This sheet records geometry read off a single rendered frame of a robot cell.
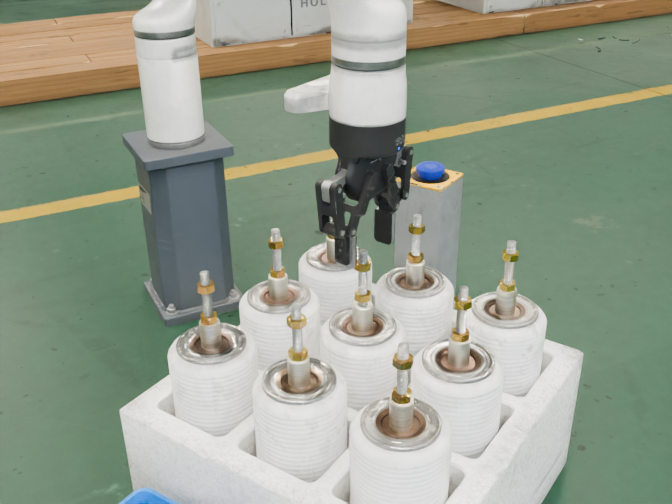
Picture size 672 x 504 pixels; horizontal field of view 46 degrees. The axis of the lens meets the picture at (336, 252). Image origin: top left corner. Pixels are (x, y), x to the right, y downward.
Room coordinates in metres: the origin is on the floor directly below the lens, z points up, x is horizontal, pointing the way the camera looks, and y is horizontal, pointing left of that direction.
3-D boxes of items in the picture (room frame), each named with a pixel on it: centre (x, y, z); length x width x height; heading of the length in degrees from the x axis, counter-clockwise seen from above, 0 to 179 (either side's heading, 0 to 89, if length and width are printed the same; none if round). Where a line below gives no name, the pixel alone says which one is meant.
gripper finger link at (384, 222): (0.77, -0.05, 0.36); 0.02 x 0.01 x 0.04; 52
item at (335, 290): (0.90, 0.00, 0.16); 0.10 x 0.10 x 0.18
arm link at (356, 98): (0.76, -0.02, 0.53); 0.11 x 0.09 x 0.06; 52
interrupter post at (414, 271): (0.84, -0.10, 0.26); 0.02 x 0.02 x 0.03
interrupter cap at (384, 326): (0.74, -0.03, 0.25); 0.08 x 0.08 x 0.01
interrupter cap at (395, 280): (0.84, -0.10, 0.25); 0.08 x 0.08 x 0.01
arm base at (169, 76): (1.22, 0.26, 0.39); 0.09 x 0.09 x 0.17; 26
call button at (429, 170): (1.02, -0.13, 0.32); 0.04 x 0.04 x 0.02
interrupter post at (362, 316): (0.74, -0.03, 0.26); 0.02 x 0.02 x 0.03
